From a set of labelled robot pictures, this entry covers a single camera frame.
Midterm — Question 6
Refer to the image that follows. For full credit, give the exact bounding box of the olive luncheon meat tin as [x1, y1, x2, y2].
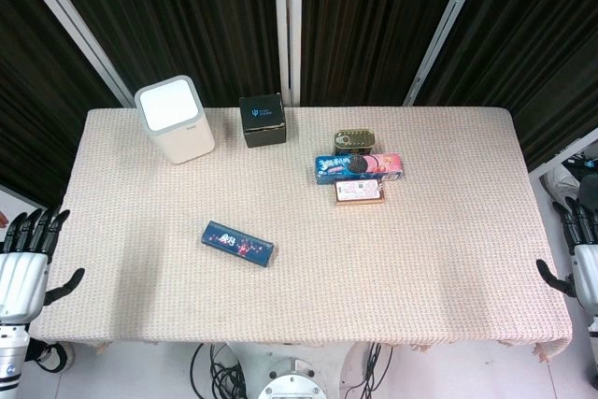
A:
[333, 130, 377, 157]

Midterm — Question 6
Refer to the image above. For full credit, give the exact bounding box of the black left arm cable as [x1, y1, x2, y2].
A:
[28, 341, 72, 373]

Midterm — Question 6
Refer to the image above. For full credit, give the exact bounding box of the blue pink cookie box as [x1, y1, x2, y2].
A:
[312, 152, 406, 185]

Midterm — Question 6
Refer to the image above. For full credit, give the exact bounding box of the white curved table leg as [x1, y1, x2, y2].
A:
[339, 341, 373, 399]
[223, 341, 263, 399]

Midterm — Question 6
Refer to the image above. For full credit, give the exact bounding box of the white double frame post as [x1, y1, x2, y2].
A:
[273, 0, 304, 108]

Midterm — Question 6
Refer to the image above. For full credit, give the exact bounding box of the white red printed board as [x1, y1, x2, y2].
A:
[0, 182, 48, 244]

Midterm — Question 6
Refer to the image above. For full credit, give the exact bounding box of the beige waffle tablecloth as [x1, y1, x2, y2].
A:
[28, 107, 575, 363]

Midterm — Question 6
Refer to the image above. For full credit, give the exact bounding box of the small yellow red medicine box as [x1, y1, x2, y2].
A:
[334, 178, 387, 207]

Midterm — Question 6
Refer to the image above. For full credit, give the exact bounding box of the white square trash bin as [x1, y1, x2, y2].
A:
[134, 74, 216, 165]

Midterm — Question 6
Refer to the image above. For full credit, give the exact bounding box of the black pleated curtain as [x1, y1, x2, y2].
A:
[0, 0, 125, 211]
[415, 0, 598, 171]
[301, 0, 476, 108]
[39, 0, 281, 108]

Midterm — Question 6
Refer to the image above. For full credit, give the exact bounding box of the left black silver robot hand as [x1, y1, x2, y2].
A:
[0, 208, 86, 323]

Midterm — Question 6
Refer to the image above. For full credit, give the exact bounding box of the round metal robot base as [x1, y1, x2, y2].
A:
[256, 355, 331, 399]

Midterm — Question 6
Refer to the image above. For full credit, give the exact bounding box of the dark blue glasses case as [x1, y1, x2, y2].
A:
[201, 220, 275, 269]

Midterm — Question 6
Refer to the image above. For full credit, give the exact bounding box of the black cube cardboard box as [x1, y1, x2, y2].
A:
[238, 93, 287, 149]

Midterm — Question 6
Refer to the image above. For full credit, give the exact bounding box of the black floor cable bundle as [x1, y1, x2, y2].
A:
[190, 341, 249, 399]
[348, 341, 394, 399]

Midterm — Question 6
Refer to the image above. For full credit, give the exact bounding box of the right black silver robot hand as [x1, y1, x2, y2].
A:
[535, 196, 598, 321]

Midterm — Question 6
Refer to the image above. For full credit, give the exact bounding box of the grey slanted frame post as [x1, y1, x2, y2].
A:
[18, 0, 136, 109]
[527, 126, 598, 178]
[402, 0, 491, 108]

